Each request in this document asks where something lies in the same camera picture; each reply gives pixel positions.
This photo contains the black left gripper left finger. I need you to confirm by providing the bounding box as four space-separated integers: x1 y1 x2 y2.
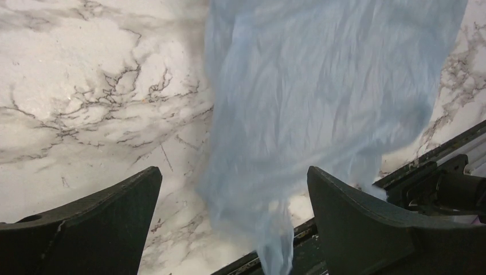
1 166 162 274

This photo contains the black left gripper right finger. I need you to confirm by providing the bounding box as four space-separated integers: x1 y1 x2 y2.
307 167 485 274

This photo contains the light blue trash bag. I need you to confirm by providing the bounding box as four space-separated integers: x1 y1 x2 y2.
198 1 467 274

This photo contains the black metal mounting rail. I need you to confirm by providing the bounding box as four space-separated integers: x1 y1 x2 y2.
210 120 486 275

